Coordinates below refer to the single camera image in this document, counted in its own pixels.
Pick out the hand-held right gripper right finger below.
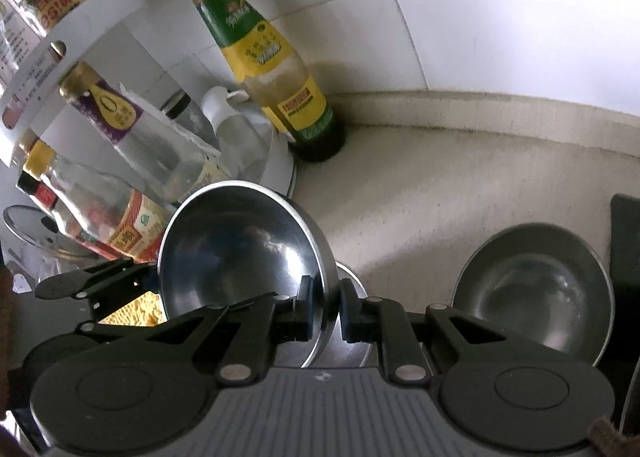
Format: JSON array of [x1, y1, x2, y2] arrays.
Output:
[[340, 278, 507, 385]]

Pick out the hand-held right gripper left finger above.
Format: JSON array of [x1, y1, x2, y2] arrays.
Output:
[[150, 277, 317, 386]]

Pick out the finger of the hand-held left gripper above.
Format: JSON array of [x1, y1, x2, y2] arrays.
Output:
[[75, 320, 153, 344], [35, 259, 162, 311]]

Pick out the stainless steel bowl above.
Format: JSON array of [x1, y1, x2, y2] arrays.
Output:
[[157, 180, 337, 369], [449, 222, 616, 369], [272, 261, 384, 369]]

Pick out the yellow chenille mat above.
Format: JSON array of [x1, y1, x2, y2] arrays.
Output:
[[99, 288, 167, 329]]

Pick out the yellow-capped vinegar bottle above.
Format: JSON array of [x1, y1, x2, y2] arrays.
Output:
[[22, 141, 172, 264]]

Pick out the glass pot lid with knob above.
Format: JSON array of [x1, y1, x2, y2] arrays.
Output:
[[2, 204, 99, 262]]

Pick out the clear bottle with purple label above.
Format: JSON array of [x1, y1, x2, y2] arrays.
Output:
[[59, 61, 222, 200]]

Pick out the white pump spray bottle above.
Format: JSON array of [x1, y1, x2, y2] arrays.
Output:
[[201, 85, 274, 184]]

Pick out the glass jar with black lid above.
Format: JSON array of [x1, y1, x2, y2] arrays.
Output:
[[162, 90, 217, 148]]

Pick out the bottle with green yellow label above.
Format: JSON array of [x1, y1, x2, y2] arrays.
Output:
[[179, 0, 347, 164]]

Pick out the white two-tier round rack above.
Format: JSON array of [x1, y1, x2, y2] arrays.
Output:
[[0, 0, 297, 218]]

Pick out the black stove top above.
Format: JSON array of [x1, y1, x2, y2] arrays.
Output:
[[609, 193, 640, 457]]

